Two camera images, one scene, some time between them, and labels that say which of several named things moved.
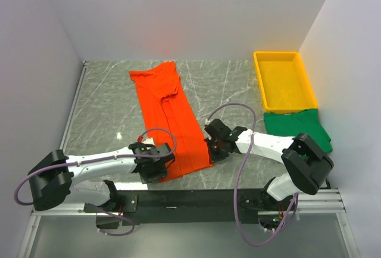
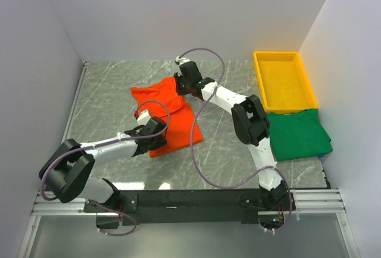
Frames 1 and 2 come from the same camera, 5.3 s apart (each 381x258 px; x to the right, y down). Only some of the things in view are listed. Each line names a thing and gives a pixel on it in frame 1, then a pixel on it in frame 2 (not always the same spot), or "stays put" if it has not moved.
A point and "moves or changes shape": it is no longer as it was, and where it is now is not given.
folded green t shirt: [292, 124] stays put
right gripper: [215, 157] to [177, 79]
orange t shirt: [172, 120] moves or changes shape
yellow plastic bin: [284, 85] stays put
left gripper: [162, 171] to [162, 141]
